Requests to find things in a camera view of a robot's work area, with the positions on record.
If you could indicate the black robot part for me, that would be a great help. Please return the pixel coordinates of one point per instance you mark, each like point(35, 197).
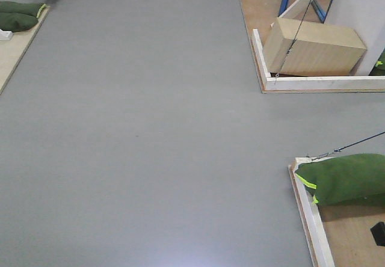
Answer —
point(378, 233)

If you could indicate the upper right plywood platform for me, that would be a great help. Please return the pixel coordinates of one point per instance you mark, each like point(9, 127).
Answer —
point(258, 14)

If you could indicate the small green sandbag far right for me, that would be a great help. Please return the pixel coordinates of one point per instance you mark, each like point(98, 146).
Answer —
point(379, 68)

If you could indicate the green sandbag upper left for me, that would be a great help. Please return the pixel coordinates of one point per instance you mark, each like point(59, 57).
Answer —
point(31, 9)

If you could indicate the white block on left platform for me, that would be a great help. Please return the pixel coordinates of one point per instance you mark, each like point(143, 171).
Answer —
point(5, 35)

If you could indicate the white wooden border lower right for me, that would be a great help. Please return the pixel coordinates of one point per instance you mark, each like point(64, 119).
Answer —
point(316, 238)

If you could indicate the plywood platform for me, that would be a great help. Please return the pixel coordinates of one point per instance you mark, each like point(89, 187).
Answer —
point(258, 14)
point(348, 232)
point(12, 51)

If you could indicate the left plywood platform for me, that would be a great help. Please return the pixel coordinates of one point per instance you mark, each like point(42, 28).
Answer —
point(12, 51)

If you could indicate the white wall panel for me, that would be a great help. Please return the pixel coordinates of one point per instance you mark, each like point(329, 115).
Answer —
point(367, 18)

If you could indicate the green sandbag lower left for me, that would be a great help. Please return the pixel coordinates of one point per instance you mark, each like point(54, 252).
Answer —
point(16, 22)

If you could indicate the white L-shaped wooden border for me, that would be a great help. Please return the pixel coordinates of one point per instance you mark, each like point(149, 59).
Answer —
point(324, 84)

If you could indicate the large green sandbag right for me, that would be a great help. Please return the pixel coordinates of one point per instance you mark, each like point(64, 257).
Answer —
point(348, 180)

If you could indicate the beige wooden box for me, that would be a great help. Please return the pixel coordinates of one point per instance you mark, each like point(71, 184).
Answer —
point(305, 48)

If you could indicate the lower right plywood platform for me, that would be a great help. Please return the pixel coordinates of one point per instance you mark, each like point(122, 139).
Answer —
point(348, 232)

